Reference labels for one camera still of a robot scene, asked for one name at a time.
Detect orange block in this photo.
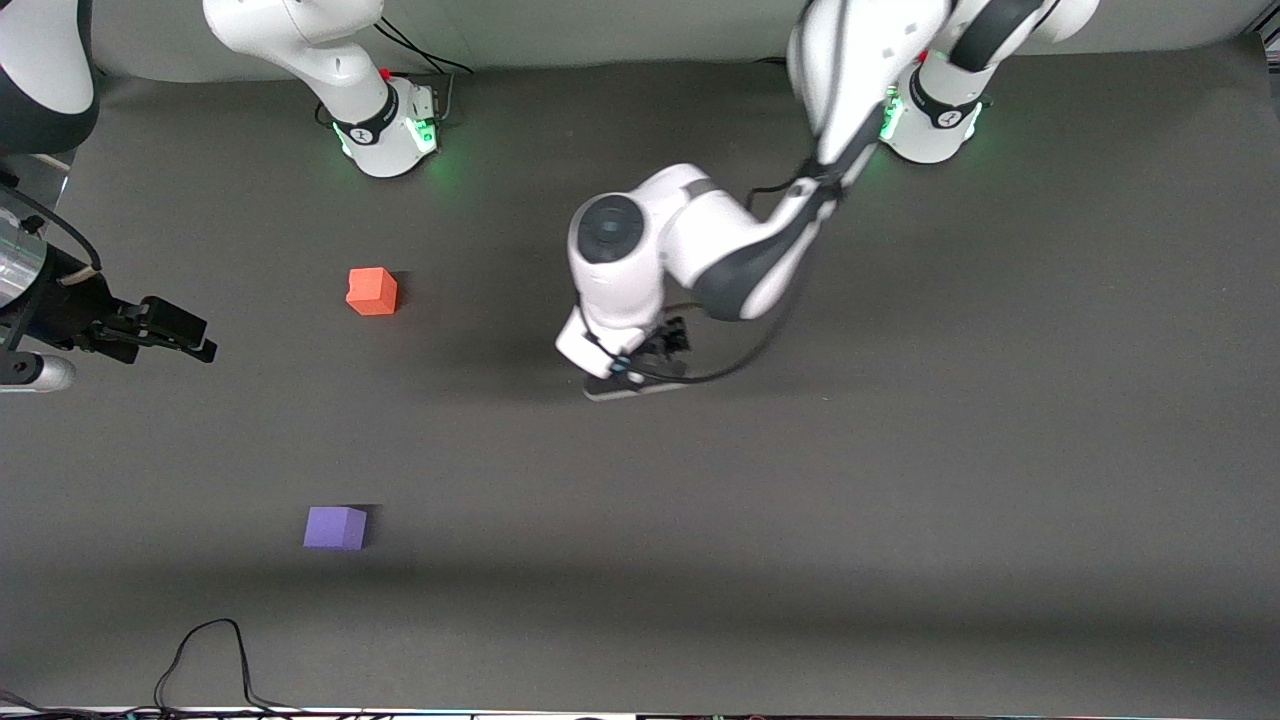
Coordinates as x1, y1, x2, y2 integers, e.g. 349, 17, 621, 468
345, 266, 399, 317

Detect purple block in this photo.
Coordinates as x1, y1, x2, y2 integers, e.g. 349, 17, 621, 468
302, 505, 369, 552

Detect dark grey table mat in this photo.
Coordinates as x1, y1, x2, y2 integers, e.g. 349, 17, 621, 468
0, 38, 1280, 717

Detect black looped table-edge cable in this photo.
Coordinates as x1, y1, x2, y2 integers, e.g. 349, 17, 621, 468
0, 618, 311, 718

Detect black right base cables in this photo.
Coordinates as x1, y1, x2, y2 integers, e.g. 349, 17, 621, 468
372, 14, 477, 79

